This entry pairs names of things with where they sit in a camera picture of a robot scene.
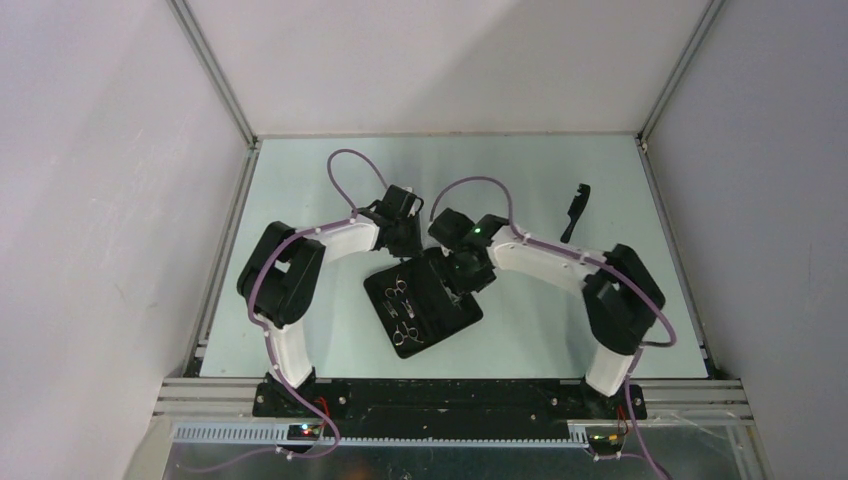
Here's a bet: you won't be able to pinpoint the black zip tool case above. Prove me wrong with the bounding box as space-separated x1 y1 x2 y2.
363 247 484 359

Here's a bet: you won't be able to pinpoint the silver straight scissors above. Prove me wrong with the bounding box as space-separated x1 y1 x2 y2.
384 275 416 319

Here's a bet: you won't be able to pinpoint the silver thinning scissors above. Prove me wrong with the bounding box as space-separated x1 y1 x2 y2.
391 322 423 347

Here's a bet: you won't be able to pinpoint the black tapered comb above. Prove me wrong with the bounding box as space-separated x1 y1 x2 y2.
560 183 591 243

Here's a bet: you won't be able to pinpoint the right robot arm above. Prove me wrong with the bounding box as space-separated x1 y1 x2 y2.
427 208 666 418

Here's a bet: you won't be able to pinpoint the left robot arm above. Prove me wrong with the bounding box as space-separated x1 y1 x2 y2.
237 185 424 417

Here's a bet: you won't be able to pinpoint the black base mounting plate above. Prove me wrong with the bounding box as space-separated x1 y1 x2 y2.
252 377 647 439

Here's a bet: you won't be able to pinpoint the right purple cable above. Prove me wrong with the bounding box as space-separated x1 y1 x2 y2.
430 175 678 480

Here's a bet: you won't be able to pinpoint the purple cable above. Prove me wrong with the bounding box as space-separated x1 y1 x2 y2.
246 148 392 458
430 175 678 480

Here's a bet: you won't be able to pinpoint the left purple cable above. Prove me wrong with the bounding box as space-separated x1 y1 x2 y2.
246 148 392 458

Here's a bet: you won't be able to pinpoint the aluminium left table rail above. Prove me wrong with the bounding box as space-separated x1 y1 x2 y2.
171 137 262 378

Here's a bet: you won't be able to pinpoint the aluminium table rail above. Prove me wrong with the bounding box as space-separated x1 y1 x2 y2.
171 137 262 378
634 134 717 380

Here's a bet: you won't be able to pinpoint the aluminium right table rail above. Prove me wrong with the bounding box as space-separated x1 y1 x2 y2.
634 134 717 380

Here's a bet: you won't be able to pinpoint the aluminium left corner post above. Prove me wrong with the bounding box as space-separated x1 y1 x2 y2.
166 0 258 148

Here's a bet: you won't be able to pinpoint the grey slotted cable duct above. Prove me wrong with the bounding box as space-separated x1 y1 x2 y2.
172 422 589 448

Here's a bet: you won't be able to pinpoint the aluminium corner frame post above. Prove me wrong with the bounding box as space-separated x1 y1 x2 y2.
636 0 727 144

